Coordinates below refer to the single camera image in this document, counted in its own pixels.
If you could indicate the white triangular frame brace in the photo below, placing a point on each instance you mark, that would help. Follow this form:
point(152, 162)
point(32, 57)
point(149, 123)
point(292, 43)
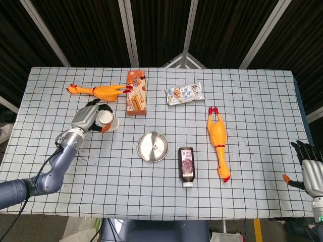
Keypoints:
point(184, 61)

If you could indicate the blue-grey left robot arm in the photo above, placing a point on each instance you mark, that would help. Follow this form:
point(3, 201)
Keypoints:
point(50, 174)

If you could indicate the silver snack bag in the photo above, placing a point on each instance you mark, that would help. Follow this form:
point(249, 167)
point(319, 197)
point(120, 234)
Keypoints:
point(184, 93)

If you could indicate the blue checkered tablecloth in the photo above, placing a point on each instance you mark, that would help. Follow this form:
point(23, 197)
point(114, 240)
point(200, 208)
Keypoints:
point(151, 196)

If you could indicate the white shoe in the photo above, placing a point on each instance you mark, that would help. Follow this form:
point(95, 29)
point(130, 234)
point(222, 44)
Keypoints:
point(4, 132)

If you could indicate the orange biscuit roll box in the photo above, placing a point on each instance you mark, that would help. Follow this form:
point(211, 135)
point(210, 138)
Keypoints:
point(136, 93)

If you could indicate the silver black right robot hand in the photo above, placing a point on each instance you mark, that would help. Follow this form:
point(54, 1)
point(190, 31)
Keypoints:
point(311, 174)

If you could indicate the dark grape sauce bottle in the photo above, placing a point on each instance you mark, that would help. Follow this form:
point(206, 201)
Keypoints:
point(186, 166)

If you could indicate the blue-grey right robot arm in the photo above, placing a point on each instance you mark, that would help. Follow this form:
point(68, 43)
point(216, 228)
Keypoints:
point(318, 209)

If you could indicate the blue-grey robot torso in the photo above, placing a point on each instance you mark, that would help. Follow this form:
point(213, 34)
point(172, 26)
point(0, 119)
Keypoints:
point(151, 230)

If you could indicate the black pleated curtain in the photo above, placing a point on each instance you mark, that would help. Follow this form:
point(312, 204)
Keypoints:
point(88, 30)

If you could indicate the translucent plastic bag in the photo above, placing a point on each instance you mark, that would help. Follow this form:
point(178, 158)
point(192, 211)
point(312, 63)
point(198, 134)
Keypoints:
point(80, 229)

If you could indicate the white paper cup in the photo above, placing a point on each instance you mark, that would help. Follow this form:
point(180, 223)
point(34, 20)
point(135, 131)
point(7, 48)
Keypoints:
point(107, 118)

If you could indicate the yellow rubber chicken toy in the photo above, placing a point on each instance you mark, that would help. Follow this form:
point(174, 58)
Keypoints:
point(106, 92)
point(218, 136)

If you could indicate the white aluminium frame post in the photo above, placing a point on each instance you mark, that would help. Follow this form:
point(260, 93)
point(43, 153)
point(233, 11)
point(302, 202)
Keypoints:
point(265, 32)
point(130, 32)
point(189, 25)
point(45, 32)

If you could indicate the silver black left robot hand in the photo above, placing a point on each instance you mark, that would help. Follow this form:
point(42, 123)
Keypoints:
point(84, 118)

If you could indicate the round steel plate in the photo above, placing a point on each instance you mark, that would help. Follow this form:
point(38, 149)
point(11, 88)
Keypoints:
point(149, 153)

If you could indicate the white aluminium side rail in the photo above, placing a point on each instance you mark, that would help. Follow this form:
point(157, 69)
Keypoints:
point(8, 103)
point(314, 116)

